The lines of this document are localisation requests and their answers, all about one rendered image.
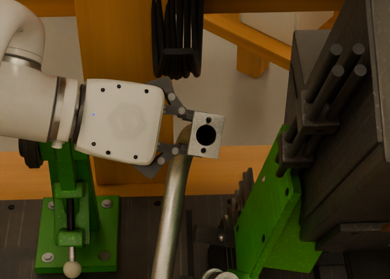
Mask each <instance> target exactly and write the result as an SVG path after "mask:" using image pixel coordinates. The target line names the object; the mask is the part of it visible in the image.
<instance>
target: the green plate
mask: <svg viewBox="0 0 390 279"><path fill-rule="evenodd" d="M289 127H290V125H287V124H283V125H282V126H281V128H280V130H279V132H278V134H277V137H276V139H275V141H274V144H273V146H272V148H271V149H270V152H269V154H268V156H267V158H266V161H265V163H264V165H263V167H262V169H261V171H260V173H259V175H258V178H257V180H256V182H255V184H254V186H253V188H252V190H251V192H250V195H249V197H248V199H247V201H246V203H245V206H244V208H243V210H242V212H241V214H240V216H239V219H238V221H237V223H236V225H235V227H234V236H235V243H236V256H237V269H238V270H239V271H243V272H246V273H249V277H250V278H256V279H257V278H258V276H259V274H260V272H261V270H262V269H263V267H268V268H273V269H281V270H289V271H297V272H302V273H310V272H311V271H312V269H313V267H314V265H315V264H316V262H317V260H318V259H319V257H320V255H321V254H322V252H323V251H315V246H316V242H317V241H316V242H302V241H300V238H299V233H300V228H301V225H299V215H300V210H301V202H302V189H301V182H300V178H299V174H298V175H297V176H293V175H291V173H290V171H291V169H292V168H288V169H287V170H286V172H285V174H284V175H283V176H282V177H277V176H276V171H277V169H278V167H279V164H277V163H276V162H275V158H276V155H277V152H278V150H279V148H278V138H279V136H280V134H281V132H285V131H288V129H289ZM262 175H265V181H264V183H262V182H261V180H260V179H261V176H262Z"/></svg>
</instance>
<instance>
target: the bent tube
mask: <svg viewBox="0 0 390 279"><path fill-rule="evenodd" d="M207 117H210V119H211V121H210V122H206V118H207ZM224 120H225V117H224V116H221V115H214V114H208V113H201V112H197V111H194V112H193V118H192V123H191V124H189V125H187V126H186V127H184V128H183V129H182V131H181V133H180V134H179V136H178V138H177V140H176V143H175V144H178V143H183V144H188V147H187V154H188V155H182V154H178V155H176V156H175V157H173V158H172V159H171V160H170V162H169V166H168V171H167V177H166V181H165V187H164V195H163V199H162V207H161V215H160V222H159V227H158V234H157V241H156V249H155V253H154V261H153V268H152V273H151V279H172V277H173V273H174V265H175V257H176V250H177V245H178V237H179V230H180V222H181V217H182V210H183V202H184V197H185V190H186V183H187V177H188V174H189V169H190V165H191V163H192V159H193V156H189V155H195V156H199V157H206V158H213V159H218V156H219V149H220V145H221V138H222V131H223V125H224ZM202 148H205V153H201V149H202Z"/></svg>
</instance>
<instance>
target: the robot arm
mask: <svg viewBox="0 0 390 279"><path fill-rule="evenodd" d="M44 47H45V29H44V25H43V24H42V21H41V20H40V19H39V18H38V16H37V15H36V14H34V13H33V12H32V11H31V10H29V8H27V7H26V6H24V5H22V4H21V3H19V2H17V1H15V0H0V136H7V137H13V138H18V139H25V140H32V141H36V142H43V143H46V142H47V143H48V142H49V140H50V142H52V144H51V147H53V148H58V149H60V148H62V144H65V142H67V141H68V139H69V138H71V143H72V144H74V148H75V150H77V151H80V152H82V153H85V154H88V155H92V156H95V157H99V158H104V159H107V160H113V161H118V162H123V163H127V164H131V165H132V166H133V167H134V168H135V169H137V170H138V171H139V172H140V173H142V174H143V175H145V176H146V177H147V178H149V179H152V178H154V177H155V175H156V174H157V172H158V171H159V170H160V169H161V167H162V166H163V165H164V164H165V163H166V162H168V161H169V160H171V159H172V158H173V157H175V156H176V155H178V154H182V155H188V154H187V147H188V144H183V143H178V144H173V145H170V144H166V143H162V142H158V137H159V133H160V126H161V120H162V116H163V114H165V115H176V116H177V117H178V118H182V120H184V121H190V122H192V118H193V112H194V110H188V109H186V107H184V106H183V104H182V103H181V102H180V100H179V99H178V97H177V96H176V94H175V92H174V89H173V86H172V83H171V80H170V78H169V77H162V78H159V79H155V80H153V81H150V82H147V83H145V84H142V83H137V82H129V81H120V80H114V79H86V81H85V85H84V84H81V86H80V88H77V87H78V80H77V79H71V78H65V77H58V76H55V75H49V74H44V73H43V72H42V71H41V65H42V58H43V54H44ZM164 96H165V99H166V101H167V103H168V104H169V105H165V104H164ZM197 112H201V111H197ZM201 113H204V112H201ZM208 114H209V113H208ZM156 151H159V152H161V153H160V154H159V155H158V156H156V157H155V154H156ZM189 156H194V157H199V156H195V155H189ZM154 157H155V158H154ZM200 158H202V157H200Z"/></svg>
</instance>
